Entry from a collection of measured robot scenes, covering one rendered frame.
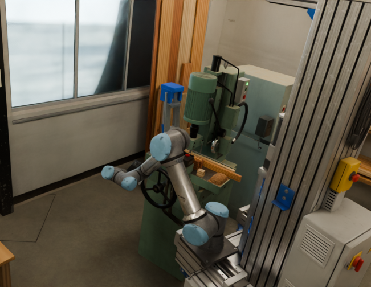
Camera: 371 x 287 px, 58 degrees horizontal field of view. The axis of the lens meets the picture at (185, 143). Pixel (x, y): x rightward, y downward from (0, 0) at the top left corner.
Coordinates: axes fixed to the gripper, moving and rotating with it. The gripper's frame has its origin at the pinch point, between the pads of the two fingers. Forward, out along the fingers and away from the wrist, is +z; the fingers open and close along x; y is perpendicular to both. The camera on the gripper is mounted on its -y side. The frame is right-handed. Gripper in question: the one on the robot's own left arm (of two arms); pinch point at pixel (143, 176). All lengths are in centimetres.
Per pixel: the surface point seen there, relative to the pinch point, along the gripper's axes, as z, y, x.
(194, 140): 23.9, -34.1, 9.7
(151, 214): 42, 28, -6
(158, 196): 33.6, 12.7, -2.6
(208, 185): 22.4, -11.5, 33.0
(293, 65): 214, -172, -11
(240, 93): 35, -78, 21
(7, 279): -40, 81, -27
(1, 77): -33, -17, -124
